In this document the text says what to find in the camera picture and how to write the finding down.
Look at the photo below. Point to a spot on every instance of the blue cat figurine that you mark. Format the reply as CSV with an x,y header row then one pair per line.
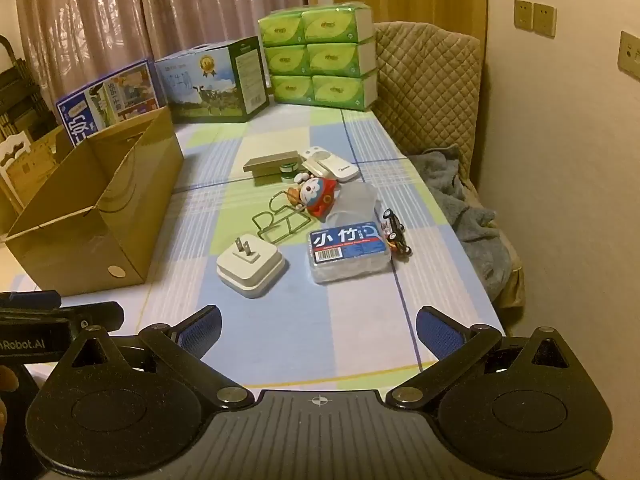
x,y
315,197

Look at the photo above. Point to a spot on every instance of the black folding rack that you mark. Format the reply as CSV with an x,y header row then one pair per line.
x,y
22,90

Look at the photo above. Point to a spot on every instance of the stacked brown cardboard cartons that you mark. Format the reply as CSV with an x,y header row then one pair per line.
x,y
42,160

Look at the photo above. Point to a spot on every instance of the white carved chair back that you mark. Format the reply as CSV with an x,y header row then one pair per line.
x,y
12,152

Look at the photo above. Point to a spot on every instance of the clear box with blue label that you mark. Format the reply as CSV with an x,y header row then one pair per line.
x,y
345,251

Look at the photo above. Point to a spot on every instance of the pink patterned curtain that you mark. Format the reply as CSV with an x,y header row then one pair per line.
x,y
100,20

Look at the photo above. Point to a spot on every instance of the cow print milk carton box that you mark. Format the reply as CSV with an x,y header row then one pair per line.
x,y
200,85

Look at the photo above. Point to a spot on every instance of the stack of green tissue packs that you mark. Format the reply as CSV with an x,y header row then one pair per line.
x,y
320,60

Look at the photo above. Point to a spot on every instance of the grey box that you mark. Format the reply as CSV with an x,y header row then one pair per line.
x,y
270,161

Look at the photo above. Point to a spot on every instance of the person's left hand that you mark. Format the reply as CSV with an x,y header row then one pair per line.
x,y
6,379

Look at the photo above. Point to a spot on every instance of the white remote with grey logo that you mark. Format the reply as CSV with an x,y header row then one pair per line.
x,y
335,169

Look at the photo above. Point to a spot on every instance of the brown cardboard box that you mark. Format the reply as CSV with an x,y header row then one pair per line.
x,y
75,250

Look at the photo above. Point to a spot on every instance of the black and white toy car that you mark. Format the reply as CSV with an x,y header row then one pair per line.
x,y
392,220

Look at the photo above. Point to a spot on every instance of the white power adapter plug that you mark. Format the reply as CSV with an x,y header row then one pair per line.
x,y
250,271

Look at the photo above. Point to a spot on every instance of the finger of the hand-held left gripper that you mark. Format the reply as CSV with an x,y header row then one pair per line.
x,y
35,298
95,315

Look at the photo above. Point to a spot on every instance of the grey blanket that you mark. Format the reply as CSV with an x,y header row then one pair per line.
x,y
465,220

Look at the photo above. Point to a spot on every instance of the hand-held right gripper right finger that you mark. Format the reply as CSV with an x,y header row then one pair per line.
x,y
440,331

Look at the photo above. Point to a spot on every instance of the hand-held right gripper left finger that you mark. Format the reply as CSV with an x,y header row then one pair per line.
x,y
200,329

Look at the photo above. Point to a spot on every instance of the blue cartoon milk carton box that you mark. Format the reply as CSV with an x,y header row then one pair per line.
x,y
100,105

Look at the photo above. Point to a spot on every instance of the clear plastic container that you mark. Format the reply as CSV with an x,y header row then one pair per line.
x,y
357,202

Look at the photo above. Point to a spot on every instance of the beige quilted chair cover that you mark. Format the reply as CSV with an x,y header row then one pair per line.
x,y
425,90

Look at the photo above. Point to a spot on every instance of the beige wall socket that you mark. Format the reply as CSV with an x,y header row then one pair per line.
x,y
522,14
629,55
544,19

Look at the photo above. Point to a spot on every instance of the red and yellow toy car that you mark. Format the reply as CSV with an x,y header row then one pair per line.
x,y
399,244

